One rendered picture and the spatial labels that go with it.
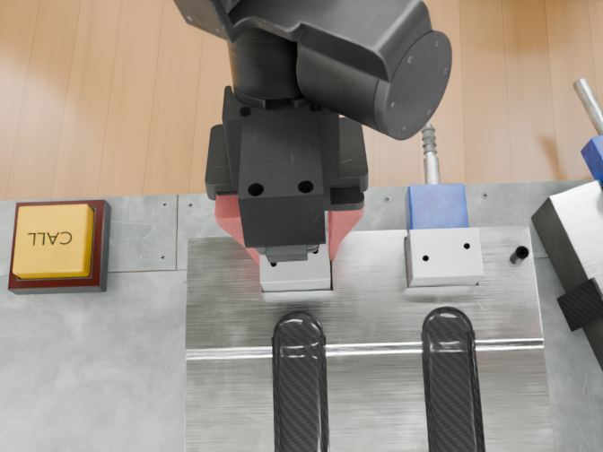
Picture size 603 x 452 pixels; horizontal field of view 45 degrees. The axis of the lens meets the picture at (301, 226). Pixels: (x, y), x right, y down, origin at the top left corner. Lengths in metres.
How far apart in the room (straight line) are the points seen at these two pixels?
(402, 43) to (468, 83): 0.38
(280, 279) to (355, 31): 0.22
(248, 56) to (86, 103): 0.35
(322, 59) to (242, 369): 0.25
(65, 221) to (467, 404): 0.36
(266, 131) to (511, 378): 0.26
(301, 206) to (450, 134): 0.35
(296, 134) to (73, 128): 0.36
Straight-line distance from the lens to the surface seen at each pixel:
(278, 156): 0.38
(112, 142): 0.71
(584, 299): 0.63
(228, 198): 0.48
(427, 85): 0.38
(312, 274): 0.52
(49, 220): 0.65
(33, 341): 0.67
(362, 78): 0.36
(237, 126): 0.42
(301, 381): 0.54
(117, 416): 0.64
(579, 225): 0.63
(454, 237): 0.53
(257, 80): 0.41
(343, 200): 0.46
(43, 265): 0.64
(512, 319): 0.56
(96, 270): 0.65
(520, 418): 0.55
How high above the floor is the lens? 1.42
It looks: 72 degrees down
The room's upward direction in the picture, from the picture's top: 4 degrees counter-clockwise
